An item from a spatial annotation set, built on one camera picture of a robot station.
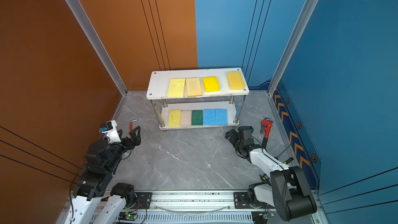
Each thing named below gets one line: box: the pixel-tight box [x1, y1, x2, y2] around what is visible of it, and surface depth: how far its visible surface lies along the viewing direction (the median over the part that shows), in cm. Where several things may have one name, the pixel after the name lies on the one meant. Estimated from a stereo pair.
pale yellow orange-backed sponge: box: [185, 77, 203, 97], surface depth 75 cm
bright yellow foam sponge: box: [202, 76, 221, 93], surface depth 75 cm
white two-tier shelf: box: [146, 67, 250, 133], surface depth 81 cm
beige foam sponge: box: [180, 109, 192, 128], surface depth 98 cm
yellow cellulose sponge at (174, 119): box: [167, 109, 182, 128], surface depth 97 cm
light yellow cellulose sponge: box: [167, 78, 186, 98], surface depth 74 cm
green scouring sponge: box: [191, 109, 204, 126], surface depth 97 cm
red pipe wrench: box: [260, 117, 274, 149], surface depth 99 cm
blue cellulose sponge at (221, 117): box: [215, 108, 229, 126], surface depth 98 cm
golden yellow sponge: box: [226, 71, 245, 91], surface depth 77 cm
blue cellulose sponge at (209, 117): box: [203, 108, 216, 126], surface depth 98 cm
